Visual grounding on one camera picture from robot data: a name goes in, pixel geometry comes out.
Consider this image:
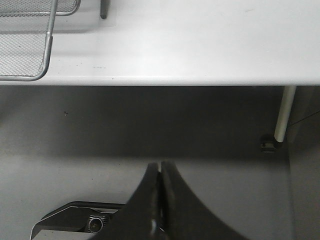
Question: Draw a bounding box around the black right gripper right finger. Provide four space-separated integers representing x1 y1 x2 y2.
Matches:
160 161 247 240

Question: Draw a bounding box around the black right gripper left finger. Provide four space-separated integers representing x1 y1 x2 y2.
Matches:
92 162 161 240

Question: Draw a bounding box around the mesh tray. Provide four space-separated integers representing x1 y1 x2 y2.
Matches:
0 0 81 17
0 0 58 82

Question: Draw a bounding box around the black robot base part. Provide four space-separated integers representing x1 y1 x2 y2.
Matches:
30 201 125 240

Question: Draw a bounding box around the black caster wheel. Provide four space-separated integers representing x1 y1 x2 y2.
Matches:
260 134 277 153

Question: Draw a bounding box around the white table leg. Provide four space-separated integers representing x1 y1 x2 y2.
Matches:
273 85 297 143

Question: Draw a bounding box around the grey metal rack frame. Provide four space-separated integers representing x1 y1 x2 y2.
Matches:
99 0 110 20

